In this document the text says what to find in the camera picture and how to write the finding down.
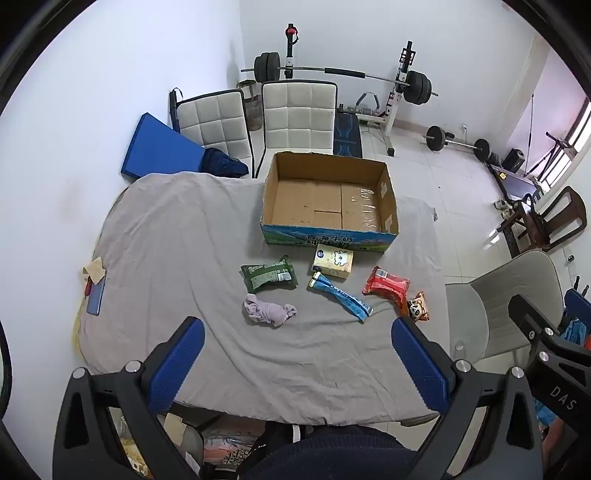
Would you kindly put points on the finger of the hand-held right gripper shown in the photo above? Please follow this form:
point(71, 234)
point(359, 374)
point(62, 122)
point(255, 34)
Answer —
point(531, 316)
point(579, 304)

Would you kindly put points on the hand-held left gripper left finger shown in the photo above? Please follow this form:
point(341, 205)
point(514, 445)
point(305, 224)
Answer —
point(182, 355)

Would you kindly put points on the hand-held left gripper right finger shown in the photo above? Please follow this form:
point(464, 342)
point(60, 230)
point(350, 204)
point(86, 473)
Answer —
point(418, 360)

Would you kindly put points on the orange panda snack packet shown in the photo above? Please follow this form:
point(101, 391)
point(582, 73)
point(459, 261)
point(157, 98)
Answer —
point(418, 307)

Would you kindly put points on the red snack packet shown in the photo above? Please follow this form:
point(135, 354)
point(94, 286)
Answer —
point(387, 286)

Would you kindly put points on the purple-grey cloth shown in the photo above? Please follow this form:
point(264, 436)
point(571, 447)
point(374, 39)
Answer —
point(268, 311)

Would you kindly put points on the long blue snack packet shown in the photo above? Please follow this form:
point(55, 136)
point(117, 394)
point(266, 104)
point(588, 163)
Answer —
point(339, 295)

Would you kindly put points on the green snack packet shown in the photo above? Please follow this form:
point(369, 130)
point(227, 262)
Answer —
point(268, 273)

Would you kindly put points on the yellow tissue pack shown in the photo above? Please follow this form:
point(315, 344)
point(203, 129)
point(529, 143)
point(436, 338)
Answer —
point(333, 262)

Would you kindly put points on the cardboard box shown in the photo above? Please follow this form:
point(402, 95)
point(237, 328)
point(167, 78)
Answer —
point(323, 198)

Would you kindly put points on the bright blue cloth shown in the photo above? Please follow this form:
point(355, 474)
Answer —
point(575, 328)

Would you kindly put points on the beige office chair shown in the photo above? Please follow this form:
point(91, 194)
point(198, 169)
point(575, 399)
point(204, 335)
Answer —
point(503, 295)

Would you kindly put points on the dark wooden chair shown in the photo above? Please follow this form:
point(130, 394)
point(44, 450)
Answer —
point(561, 221)

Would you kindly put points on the blue phone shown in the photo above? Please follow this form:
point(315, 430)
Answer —
point(97, 300)

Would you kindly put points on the black bag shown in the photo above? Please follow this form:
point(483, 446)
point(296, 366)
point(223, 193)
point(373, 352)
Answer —
point(532, 207)

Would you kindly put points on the pair of light shoes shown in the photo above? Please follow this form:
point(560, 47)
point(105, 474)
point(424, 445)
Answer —
point(503, 206)

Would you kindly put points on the yellow paper note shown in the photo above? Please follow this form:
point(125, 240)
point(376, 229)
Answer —
point(94, 270)

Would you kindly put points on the person's dark clothing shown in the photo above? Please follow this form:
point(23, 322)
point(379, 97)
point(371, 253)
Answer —
point(332, 454)

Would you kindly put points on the treadmill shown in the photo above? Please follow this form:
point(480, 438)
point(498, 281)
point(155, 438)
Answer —
point(515, 177)

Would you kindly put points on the black speaker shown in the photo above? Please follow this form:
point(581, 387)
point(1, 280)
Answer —
point(514, 160)

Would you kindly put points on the window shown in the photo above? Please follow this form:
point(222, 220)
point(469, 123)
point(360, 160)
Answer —
point(575, 134)

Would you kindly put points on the dark blue cloth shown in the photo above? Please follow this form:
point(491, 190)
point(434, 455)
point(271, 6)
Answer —
point(224, 164)

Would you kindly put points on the short barbell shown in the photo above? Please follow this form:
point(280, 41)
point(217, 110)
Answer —
point(436, 137)

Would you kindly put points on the blue foam mat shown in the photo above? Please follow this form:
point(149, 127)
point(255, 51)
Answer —
point(161, 147)

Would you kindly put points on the tilted white padded chair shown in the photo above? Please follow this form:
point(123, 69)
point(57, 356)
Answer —
point(212, 122)

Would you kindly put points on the black and blue weight bench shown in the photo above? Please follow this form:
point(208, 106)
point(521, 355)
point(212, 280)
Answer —
point(347, 134)

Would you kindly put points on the black umbrella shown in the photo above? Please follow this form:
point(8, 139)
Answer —
point(173, 108)

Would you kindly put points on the white barbell rack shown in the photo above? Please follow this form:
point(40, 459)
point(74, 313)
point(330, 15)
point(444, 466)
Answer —
point(395, 108)

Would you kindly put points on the upright white padded chair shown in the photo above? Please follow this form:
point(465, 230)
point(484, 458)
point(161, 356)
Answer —
point(298, 115)

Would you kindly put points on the long barbell with black plates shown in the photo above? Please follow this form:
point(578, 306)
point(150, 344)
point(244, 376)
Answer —
point(344, 72)

